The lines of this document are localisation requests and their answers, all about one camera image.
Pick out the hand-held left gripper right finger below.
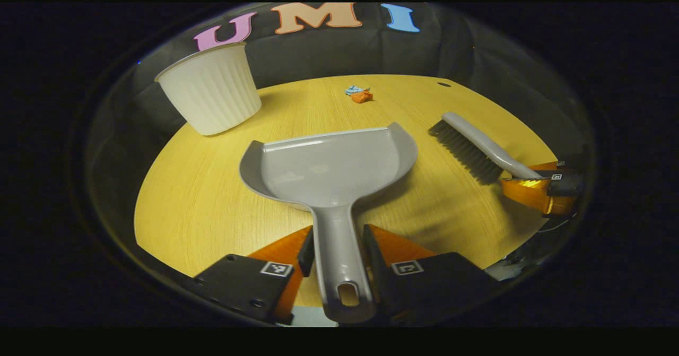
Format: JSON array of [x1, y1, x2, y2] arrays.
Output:
[[362, 223, 499, 325]]

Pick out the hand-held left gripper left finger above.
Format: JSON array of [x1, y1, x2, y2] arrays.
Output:
[[194, 226, 316, 326]]

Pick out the small grey broom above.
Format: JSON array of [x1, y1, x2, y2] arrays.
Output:
[[428, 111, 547, 186]]

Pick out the grey plastic dustpan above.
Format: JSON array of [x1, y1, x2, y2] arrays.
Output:
[[239, 121, 419, 324]]

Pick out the white ribbed garbage bin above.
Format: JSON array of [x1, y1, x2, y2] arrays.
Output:
[[155, 42, 263, 136]]

